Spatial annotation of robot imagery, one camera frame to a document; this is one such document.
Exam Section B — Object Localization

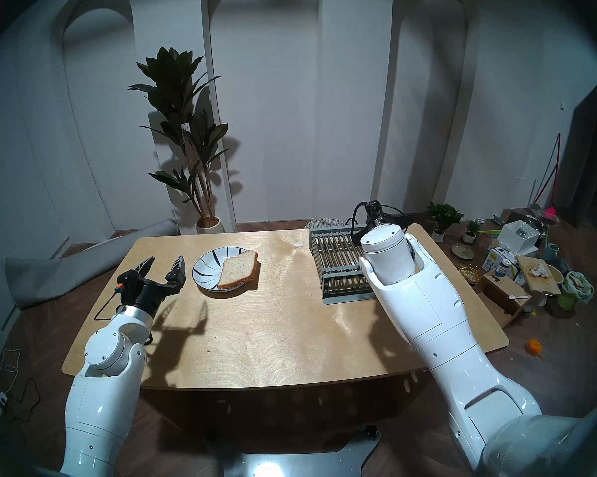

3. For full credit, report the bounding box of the white box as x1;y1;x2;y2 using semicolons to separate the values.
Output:
497;220;543;257

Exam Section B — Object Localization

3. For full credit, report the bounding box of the red broom with pink head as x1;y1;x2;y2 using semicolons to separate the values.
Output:
527;133;562;221

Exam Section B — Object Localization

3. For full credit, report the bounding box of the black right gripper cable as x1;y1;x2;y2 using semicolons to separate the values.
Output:
348;201;378;234

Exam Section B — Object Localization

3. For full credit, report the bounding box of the black floor cable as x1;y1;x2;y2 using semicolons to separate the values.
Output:
4;377;42;423

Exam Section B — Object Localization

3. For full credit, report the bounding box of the grey slatted cutlery rack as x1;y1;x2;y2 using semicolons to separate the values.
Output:
308;226;378;305

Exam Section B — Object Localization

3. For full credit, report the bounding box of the dark leaning panel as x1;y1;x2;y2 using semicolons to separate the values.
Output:
557;74;597;209

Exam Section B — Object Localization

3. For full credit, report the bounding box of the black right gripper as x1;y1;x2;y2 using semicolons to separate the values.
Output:
366;201;413;229

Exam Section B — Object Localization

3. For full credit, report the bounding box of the wooden cutting board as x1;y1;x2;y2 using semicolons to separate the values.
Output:
516;255;562;296

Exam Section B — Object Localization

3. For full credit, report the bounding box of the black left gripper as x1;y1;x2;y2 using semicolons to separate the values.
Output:
116;254;187;316

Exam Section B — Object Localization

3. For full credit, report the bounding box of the slice of bread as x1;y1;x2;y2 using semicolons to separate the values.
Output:
217;250;259;290

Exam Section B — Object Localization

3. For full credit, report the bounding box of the white printed carton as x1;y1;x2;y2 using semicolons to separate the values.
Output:
482;246;516;274

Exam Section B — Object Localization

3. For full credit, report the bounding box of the tall potted plant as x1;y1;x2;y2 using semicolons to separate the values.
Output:
128;47;240;235

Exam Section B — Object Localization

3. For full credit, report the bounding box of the brown cardboard box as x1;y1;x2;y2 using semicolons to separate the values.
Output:
477;270;532;328

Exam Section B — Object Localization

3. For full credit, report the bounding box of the white floor cable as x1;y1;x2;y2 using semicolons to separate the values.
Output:
0;347;22;393

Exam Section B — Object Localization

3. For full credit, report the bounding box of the white plate with dark stripes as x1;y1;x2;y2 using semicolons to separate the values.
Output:
192;246;252;294

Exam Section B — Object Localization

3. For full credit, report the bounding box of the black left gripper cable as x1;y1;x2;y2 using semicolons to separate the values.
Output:
93;286;126;322

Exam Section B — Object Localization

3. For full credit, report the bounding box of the metal robot base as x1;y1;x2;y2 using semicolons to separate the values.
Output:
204;424;381;477

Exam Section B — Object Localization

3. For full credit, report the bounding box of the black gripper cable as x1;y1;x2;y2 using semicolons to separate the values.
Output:
93;286;126;322
348;201;378;234

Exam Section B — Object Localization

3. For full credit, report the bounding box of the bushy small potted plant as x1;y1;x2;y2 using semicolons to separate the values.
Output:
425;203;464;243

